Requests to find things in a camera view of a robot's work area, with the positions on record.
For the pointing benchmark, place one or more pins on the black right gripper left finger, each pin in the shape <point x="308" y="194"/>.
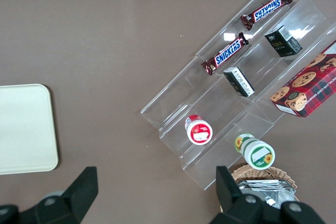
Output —
<point x="84" y="195"/>

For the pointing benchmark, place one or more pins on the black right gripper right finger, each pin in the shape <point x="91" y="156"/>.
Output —
<point x="231" y="203"/>

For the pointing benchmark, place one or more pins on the oval tan wicker basket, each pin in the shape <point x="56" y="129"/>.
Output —
<point x="262" y="172"/>

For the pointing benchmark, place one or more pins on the cream plastic tray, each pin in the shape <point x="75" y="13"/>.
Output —
<point x="26" y="129"/>

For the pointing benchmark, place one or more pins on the silver foil packet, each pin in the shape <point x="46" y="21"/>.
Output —
<point x="265" y="190"/>

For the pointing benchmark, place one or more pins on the green lid sunflower jar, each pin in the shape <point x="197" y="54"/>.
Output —
<point x="258" y="153"/>

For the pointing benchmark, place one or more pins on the red lid white jar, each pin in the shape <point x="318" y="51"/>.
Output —
<point x="199" y="130"/>

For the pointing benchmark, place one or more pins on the clear acrylic stepped stand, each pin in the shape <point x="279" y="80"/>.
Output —
<point x="210" y="98"/>

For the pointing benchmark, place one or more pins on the small black carton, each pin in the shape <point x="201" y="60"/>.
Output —
<point x="283" y="42"/>
<point x="239" y="81"/>

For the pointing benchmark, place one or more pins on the red tartan cookie box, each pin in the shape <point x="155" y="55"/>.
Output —
<point x="307" y="87"/>

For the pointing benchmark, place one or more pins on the Snickers chocolate bar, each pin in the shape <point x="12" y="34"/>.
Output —
<point x="225" y="54"/>
<point x="266" y="8"/>

